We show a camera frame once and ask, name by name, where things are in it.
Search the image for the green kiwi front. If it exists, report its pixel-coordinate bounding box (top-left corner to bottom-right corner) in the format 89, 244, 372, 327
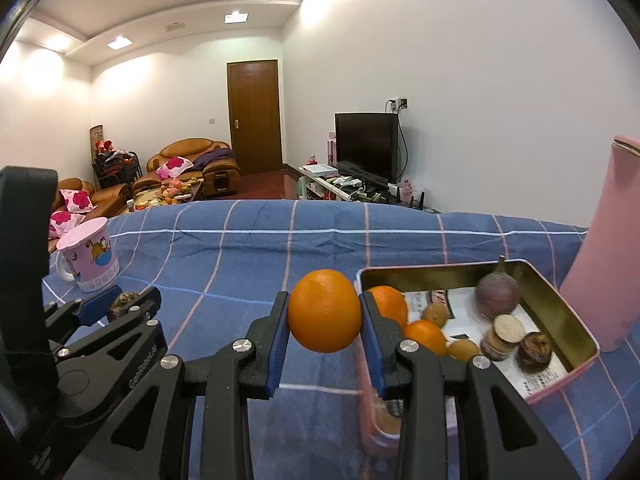
421, 302, 449, 328

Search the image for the brown leather armchair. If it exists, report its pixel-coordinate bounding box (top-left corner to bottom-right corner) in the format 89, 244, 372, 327
132, 138, 241, 198

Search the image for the dark passion fruit back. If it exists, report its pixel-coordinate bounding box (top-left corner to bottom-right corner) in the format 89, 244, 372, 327
106, 292, 138, 323

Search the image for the orange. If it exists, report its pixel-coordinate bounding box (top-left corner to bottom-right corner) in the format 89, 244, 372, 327
288, 269, 362, 353
368, 285, 409, 328
373, 399, 404, 436

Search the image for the brown wooden door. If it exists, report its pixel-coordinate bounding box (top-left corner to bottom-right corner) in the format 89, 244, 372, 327
227, 60, 282, 176

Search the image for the black shelf with items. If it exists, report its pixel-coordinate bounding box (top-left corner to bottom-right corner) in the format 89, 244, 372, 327
89, 125, 142, 188

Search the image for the cluttered coffee table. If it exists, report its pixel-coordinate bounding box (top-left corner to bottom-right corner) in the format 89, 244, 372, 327
128, 179, 204, 212

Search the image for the cut beige fruit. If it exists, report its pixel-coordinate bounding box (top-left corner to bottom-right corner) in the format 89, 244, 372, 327
480, 314, 526, 362

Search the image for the pink cartoon mug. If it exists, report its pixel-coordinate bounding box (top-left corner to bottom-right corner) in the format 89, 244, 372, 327
55, 217, 120, 292

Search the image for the white tv stand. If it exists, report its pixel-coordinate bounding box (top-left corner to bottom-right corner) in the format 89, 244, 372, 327
296, 164, 437, 212

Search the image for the printed paper in tin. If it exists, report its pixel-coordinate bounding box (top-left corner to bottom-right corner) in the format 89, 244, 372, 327
404, 287, 570, 399

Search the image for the blue plaid tablecloth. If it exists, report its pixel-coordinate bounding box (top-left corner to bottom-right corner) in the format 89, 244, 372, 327
41, 198, 640, 480

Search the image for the orange small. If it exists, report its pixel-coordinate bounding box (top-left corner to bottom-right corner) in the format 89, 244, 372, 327
402, 320, 447, 356

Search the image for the brown leather long sofa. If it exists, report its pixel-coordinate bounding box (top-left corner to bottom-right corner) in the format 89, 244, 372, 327
49, 178, 131, 252

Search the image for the dried brown mangosteen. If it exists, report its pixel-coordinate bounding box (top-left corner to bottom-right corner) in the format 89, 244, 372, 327
516, 332, 553, 373

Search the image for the purple round fruit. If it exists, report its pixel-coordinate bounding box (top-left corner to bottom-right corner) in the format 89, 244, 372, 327
475, 255, 521, 320

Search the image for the green kiwi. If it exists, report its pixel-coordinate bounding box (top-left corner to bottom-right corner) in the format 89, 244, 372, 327
447, 339, 482, 362
421, 302, 449, 328

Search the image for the pink tin lid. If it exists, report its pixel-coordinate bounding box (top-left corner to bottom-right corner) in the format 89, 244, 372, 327
560, 136, 640, 352

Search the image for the pink metal tin box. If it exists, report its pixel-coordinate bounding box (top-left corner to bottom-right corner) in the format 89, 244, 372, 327
354, 258, 601, 458

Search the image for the black television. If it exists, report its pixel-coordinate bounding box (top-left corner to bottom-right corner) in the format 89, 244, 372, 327
335, 113, 399, 182

